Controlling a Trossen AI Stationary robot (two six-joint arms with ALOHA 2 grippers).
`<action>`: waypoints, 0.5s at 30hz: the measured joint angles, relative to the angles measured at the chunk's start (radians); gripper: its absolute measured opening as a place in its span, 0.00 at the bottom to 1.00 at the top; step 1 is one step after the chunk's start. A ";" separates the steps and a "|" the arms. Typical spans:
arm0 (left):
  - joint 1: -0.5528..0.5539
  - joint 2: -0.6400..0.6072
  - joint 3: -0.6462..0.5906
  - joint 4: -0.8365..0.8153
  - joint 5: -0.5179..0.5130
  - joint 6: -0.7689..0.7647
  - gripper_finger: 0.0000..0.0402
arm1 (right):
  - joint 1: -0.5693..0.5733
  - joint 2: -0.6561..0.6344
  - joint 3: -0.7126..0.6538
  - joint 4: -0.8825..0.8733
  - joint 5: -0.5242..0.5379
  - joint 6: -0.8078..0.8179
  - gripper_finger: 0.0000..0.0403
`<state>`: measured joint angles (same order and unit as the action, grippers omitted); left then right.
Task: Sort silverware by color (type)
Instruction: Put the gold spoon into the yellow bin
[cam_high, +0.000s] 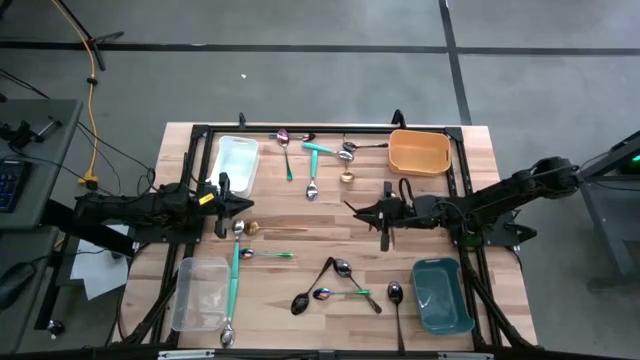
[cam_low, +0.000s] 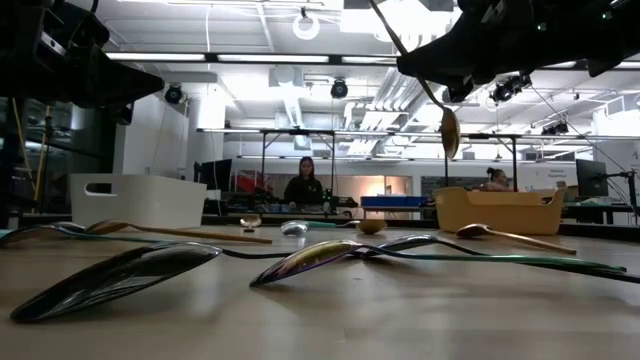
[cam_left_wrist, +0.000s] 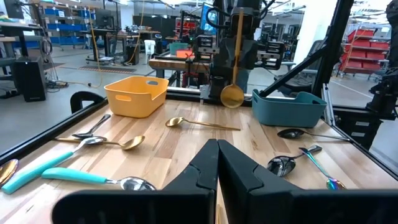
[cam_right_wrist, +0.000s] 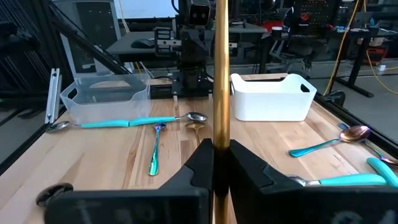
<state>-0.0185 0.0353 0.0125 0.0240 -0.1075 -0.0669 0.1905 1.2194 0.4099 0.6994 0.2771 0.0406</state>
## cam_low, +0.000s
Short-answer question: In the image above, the black monitor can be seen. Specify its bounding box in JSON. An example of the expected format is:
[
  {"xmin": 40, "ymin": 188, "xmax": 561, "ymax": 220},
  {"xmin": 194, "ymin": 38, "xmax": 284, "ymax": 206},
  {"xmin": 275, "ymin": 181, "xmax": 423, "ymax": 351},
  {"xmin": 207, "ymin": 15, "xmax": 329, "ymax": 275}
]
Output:
[
  {"xmin": 575, "ymin": 158, "xmax": 610, "ymax": 198},
  {"xmin": 193, "ymin": 158, "xmax": 234, "ymax": 192}
]

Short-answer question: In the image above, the yellow cable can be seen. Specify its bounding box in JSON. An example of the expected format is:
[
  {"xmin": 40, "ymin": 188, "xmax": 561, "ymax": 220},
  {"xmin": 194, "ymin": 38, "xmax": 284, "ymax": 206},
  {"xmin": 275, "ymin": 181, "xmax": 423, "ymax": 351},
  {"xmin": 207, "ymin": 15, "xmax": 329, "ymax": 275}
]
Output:
[{"xmin": 10, "ymin": 97, "xmax": 52, "ymax": 214}]

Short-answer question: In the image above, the black boom stand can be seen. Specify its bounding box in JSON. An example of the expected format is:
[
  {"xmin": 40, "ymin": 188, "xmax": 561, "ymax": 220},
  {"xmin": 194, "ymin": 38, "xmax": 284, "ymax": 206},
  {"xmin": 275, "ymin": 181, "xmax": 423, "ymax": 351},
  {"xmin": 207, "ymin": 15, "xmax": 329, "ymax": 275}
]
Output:
[{"xmin": 592, "ymin": 168, "xmax": 640, "ymax": 227}]

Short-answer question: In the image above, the white plastic bin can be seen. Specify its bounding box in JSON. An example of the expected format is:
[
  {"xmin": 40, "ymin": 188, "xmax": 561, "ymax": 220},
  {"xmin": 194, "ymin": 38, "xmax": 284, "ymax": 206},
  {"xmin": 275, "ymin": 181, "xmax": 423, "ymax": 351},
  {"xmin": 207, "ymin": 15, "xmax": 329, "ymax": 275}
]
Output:
[{"xmin": 68, "ymin": 172, "xmax": 209, "ymax": 231}]

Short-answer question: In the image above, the wooden spoon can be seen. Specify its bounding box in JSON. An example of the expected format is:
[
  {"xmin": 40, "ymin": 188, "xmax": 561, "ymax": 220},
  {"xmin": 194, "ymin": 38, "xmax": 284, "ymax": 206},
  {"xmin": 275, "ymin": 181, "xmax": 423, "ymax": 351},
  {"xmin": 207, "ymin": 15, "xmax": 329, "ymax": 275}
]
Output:
[
  {"xmin": 84, "ymin": 218, "xmax": 274, "ymax": 245},
  {"xmin": 455, "ymin": 222, "xmax": 578, "ymax": 256}
]

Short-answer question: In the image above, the person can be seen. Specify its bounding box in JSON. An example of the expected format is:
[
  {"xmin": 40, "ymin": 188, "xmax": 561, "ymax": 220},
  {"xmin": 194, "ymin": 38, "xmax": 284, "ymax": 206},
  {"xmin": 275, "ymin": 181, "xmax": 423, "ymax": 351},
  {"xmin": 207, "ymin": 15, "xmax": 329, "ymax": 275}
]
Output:
[
  {"xmin": 469, "ymin": 167, "xmax": 514, "ymax": 193},
  {"xmin": 283, "ymin": 155, "xmax": 325, "ymax": 207}
]

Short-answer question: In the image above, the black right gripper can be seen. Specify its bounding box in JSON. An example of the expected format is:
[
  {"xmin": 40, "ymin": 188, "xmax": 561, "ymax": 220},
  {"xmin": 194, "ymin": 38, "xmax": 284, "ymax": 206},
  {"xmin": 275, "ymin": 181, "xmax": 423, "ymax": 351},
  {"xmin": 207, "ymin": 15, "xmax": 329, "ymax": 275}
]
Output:
[{"xmin": 396, "ymin": 0, "xmax": 584, "ymax": 104}]

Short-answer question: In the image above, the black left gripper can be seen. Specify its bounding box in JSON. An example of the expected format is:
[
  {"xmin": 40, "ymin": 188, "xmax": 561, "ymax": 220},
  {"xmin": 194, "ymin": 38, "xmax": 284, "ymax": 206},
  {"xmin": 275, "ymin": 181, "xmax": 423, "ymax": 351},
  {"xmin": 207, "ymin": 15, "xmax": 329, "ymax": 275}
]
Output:
[{"xmin": 0, "ymin": 0, "xmax": 166, "ymax": 109}]

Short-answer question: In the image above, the yellow plastic bin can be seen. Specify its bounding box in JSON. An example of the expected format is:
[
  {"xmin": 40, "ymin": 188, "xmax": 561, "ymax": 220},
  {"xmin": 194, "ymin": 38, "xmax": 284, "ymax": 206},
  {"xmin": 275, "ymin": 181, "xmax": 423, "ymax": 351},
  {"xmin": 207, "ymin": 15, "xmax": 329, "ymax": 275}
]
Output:
[{"xmin": 432, "ymin": 185, "xmax": 569, "ymax": 236}]

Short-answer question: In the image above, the black metal frame stand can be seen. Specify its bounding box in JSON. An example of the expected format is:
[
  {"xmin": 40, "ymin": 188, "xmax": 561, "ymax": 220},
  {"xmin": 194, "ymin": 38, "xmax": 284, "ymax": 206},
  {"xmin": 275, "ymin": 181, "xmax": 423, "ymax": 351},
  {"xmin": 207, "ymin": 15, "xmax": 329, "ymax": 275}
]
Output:
[
  {"xmin": 443, "ymin": 132, "xmax": 521, "ymax": 192},
  {"xmin": 258, "ymin": 128, "xmax": 337, "ymax": 197}
]

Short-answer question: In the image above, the red panel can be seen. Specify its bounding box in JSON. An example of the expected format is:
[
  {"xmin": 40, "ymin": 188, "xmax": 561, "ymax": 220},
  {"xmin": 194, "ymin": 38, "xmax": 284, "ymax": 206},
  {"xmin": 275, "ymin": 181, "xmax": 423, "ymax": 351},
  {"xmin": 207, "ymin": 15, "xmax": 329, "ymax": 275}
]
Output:
[{"xmin": 233, "ymin": 169, "xmax": 275, "ymax": 194}]

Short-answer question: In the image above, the black spoon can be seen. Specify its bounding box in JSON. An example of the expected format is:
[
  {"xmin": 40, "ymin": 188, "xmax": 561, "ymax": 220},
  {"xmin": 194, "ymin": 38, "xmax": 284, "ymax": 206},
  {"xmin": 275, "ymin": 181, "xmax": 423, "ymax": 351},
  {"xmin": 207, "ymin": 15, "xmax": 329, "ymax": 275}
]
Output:
[{"xmin": 9, "ymin": 240, "xmax": 365, "ymax": 324}]

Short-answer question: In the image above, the black table frame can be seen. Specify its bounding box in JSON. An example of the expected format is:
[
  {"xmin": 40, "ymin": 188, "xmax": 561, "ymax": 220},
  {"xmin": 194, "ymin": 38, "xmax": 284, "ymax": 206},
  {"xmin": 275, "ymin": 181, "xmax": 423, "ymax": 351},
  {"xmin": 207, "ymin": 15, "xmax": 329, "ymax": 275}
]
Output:
[{"xmin": 14, "ymin": 212, "xmax": 640, "ymax": 237}]

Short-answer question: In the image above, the blue storage crate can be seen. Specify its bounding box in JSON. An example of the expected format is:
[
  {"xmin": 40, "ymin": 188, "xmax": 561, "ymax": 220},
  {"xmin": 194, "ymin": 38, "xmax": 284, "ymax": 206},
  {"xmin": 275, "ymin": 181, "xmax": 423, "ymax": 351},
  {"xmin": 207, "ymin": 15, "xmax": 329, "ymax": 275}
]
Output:
[{"xmin": 359, "ymin": 194, "xmax": 430, "ymax": 209}]

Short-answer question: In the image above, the dark spoon with teal handle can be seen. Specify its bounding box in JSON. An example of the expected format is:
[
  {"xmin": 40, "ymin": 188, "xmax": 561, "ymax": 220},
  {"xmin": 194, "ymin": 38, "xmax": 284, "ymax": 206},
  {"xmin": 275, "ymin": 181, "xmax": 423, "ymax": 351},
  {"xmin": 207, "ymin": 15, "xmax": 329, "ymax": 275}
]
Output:
[{"xmin": 360, "ymin": 233, "xmax": 640, "ymax": 285}]

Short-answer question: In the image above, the black tripod stand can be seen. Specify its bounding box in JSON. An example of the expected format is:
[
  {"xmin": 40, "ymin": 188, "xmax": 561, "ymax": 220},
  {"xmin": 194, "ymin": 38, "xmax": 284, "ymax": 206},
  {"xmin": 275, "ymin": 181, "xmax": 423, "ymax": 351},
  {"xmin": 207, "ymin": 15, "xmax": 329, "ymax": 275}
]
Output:
[{"xmin": 43, "ymin": 113, "xmax": 55, "ymax": 215}]

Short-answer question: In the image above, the white ventilation duct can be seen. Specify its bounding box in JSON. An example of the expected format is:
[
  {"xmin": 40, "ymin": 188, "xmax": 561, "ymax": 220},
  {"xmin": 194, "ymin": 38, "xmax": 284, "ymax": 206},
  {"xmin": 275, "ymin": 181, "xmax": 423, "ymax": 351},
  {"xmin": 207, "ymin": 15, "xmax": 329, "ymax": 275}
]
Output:
[{"xmin": 268, "ymin": 64, "xmax": 314, "ymax": 151}]

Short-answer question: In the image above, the white ring light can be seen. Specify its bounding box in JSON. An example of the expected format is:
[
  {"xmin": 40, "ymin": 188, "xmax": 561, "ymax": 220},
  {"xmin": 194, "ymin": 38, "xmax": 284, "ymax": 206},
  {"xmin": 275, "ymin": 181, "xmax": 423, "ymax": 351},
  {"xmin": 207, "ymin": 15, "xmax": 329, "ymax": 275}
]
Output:
[{"xmin": 292, "ymin": 13, "xmax": 321, "ymax": 42}]

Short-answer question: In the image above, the gold spoon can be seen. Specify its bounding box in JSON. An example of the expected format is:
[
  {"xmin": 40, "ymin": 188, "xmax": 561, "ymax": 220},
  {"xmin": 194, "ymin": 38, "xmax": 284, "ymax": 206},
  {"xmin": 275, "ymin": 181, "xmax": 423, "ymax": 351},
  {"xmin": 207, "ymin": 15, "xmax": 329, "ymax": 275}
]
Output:
[
  {"xmin": 355, "ymin": 218, "xmax": 388, "ymax": 236},
  {"xmin": 367, "ymin": 0, "xmax": 462, "ymax": 161}
]

